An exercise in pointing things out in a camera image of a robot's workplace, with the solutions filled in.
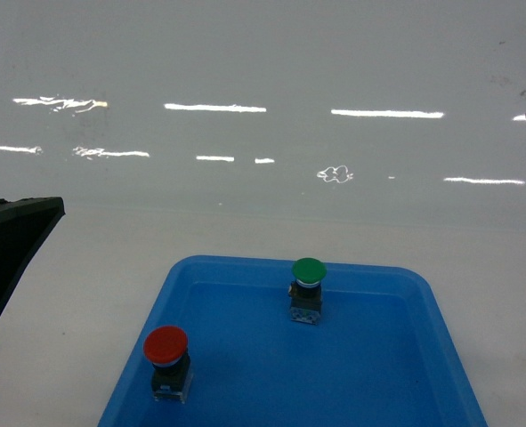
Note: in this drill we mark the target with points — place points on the red mushroom push button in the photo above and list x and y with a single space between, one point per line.
166 349

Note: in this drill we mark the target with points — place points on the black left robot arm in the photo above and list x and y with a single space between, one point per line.
24 226

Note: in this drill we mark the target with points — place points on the white whiteboard panel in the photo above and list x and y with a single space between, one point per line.
352 111

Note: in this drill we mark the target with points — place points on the green mushroom push button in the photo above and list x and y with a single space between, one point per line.
305 291

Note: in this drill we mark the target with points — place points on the blue plastic tray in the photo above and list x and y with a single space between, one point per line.
381 354

